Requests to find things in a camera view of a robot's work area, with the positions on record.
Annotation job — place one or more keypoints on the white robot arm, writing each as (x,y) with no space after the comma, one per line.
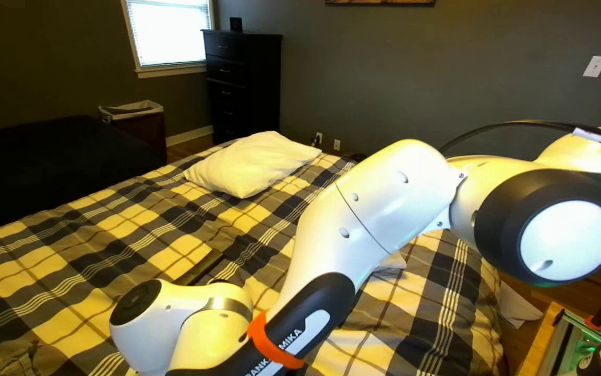
(385,201)

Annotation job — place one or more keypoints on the white pillow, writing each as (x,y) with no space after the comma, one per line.
(250,164)

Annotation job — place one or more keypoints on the black dresser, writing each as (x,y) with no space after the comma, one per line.
(244,84)

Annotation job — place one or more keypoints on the brown bin with liner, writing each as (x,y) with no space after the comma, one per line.
(141,132)

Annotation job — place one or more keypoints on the small dark item on dresser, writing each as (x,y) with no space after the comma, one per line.
(237,23)

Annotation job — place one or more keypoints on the bright window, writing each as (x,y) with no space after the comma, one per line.
(167,31)

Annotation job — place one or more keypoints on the plaid yellow grey bedspread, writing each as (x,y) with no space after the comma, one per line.
(72,263)

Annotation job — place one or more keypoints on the white wall outlet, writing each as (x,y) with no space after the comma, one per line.
(337,144)
(318,139)

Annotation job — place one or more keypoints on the green and wood frame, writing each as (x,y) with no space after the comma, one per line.
(573,341)

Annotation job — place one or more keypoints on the white light switch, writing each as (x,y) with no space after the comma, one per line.
(596,66)

